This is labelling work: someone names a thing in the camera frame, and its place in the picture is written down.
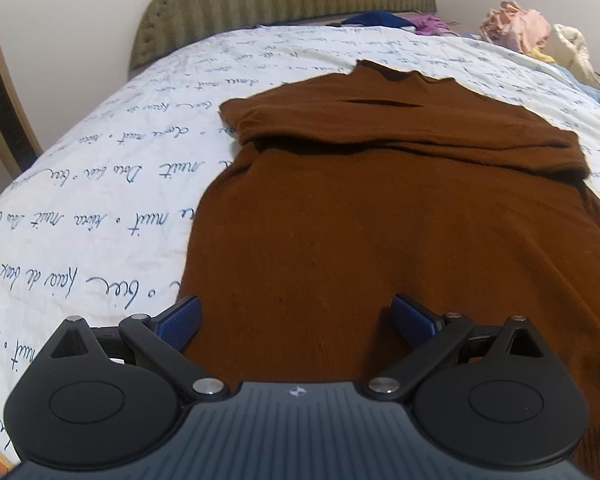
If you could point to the dark blue cloth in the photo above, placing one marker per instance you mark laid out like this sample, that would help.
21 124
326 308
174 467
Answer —
375 19

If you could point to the brown knit sweater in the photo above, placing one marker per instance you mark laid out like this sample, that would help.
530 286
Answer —
380 210

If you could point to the wooden frame with dark panel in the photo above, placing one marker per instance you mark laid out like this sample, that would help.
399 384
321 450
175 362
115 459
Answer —
2 95

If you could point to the light blue cloth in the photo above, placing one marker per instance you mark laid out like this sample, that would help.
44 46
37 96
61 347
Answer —
587 85

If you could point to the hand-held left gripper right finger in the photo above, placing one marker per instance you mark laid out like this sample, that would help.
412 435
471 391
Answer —
412 320

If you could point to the yellow cloth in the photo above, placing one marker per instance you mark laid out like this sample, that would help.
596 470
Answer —
540 55

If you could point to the white script-printed blanket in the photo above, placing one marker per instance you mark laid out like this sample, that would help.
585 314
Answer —
105 185

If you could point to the cream quilted cloth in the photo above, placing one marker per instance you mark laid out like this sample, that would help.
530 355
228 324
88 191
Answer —
572 47

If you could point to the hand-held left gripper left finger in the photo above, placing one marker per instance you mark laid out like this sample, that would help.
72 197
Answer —
179 321

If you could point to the purple cloth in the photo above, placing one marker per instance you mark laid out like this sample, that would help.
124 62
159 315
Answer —
430 24

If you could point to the pile of pink clothes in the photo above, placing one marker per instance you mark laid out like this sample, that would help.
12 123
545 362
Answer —
517 27

